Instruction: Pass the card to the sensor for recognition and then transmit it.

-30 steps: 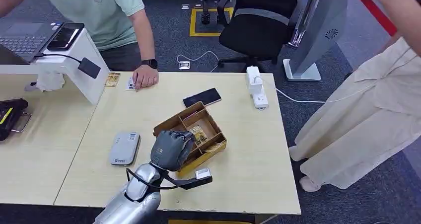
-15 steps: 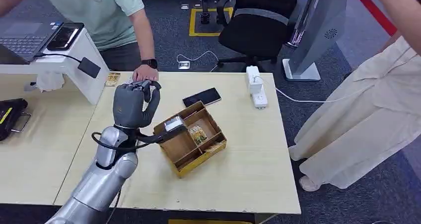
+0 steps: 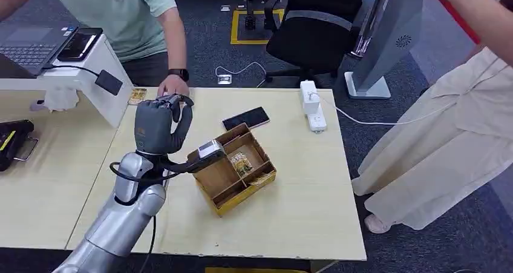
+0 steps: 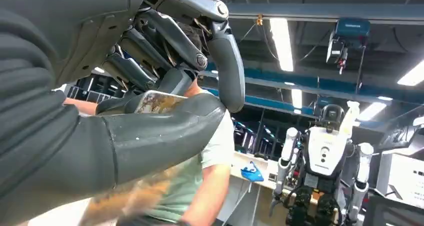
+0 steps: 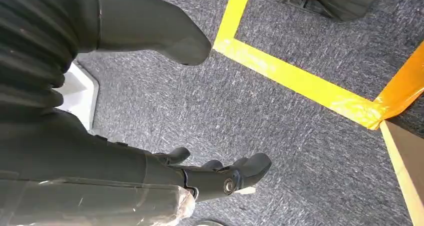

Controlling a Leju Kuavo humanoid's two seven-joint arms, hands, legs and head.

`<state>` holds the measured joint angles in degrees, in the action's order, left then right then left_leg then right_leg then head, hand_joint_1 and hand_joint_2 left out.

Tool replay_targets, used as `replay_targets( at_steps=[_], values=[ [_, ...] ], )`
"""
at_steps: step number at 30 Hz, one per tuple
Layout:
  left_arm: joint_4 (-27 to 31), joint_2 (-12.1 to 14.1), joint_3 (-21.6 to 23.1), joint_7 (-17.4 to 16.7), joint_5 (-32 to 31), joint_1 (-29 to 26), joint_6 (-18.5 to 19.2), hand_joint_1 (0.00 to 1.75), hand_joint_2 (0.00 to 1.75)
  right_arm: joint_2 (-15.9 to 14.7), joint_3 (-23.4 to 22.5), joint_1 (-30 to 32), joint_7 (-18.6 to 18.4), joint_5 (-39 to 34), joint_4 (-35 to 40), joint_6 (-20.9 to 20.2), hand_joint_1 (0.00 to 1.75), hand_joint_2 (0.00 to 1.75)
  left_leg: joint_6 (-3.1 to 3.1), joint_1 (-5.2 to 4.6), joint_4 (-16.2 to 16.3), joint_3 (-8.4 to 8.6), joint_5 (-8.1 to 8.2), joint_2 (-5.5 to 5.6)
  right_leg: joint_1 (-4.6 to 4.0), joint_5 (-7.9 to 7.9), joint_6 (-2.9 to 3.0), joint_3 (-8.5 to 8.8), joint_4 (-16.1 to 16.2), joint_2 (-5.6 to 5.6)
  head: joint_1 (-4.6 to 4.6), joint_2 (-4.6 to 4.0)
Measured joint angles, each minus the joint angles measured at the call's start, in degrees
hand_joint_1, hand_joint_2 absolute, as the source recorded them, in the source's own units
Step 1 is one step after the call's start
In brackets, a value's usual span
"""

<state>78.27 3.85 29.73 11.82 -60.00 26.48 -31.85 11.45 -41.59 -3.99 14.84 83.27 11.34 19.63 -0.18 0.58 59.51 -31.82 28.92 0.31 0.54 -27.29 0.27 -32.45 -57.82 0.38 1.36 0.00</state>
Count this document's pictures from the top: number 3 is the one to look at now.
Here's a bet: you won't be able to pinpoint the black phone with glossy screen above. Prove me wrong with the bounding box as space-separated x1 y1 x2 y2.
56 27 104 62

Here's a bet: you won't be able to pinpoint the dark power adapter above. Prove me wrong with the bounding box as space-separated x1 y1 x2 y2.
94 69 124 97

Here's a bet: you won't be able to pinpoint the person's left hand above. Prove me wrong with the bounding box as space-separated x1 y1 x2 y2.
157 74 191 98

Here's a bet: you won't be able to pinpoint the grey standing panel white base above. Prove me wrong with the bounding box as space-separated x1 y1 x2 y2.
344 0 425 100

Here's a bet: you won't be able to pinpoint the long white charger cable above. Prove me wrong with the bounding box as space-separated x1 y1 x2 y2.
318 94 460 127

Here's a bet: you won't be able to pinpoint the black wristwatch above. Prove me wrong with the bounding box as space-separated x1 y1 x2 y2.
167 68 190 82

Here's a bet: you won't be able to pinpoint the short white floor cable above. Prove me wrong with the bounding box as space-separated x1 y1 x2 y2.
214 61 268 89

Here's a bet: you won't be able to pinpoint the black tool case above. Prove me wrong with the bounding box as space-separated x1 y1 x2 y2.
0 119 40 173

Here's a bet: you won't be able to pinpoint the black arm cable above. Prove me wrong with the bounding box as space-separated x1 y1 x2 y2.
109 160 191 273

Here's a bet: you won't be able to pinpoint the white power strip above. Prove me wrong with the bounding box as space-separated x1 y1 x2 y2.
299 79 328 134

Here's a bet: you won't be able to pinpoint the black office chair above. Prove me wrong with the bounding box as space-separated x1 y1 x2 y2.
263 0 368 84

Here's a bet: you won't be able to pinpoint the person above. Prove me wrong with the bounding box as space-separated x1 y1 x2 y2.
0 0 191 98
351 0 513 235

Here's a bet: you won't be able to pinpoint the white charger plug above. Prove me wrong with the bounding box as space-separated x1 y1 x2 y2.
302 91 321 116

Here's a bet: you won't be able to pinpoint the white cloth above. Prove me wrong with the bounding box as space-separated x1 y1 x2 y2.
29 87 80 113

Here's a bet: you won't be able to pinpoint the wooden card box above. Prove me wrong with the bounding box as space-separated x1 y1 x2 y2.
186 122 278 219

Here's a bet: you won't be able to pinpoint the grey laptop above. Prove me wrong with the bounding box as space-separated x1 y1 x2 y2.
0 22 79 79

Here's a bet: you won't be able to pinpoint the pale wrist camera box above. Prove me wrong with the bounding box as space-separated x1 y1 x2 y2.
197 139 226 160

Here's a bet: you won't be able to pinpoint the black floor stand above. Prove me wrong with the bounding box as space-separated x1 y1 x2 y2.
242 0 278 31

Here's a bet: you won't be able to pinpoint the printed card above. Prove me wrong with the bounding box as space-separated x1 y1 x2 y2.
229 152 255 178

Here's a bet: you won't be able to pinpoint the black laptop power cable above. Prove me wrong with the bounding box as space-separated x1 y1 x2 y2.
41 64 101 78

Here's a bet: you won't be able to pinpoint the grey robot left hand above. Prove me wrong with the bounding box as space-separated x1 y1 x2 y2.
134 94 195 156

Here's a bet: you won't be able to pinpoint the black phone with pink edge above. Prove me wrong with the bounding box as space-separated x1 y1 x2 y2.
221 106 271 132

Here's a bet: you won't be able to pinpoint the cards in box slot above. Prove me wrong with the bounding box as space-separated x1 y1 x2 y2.
247 173 274 186

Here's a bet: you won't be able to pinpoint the white desk riser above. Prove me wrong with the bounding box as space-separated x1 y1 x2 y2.
0 33 134 129

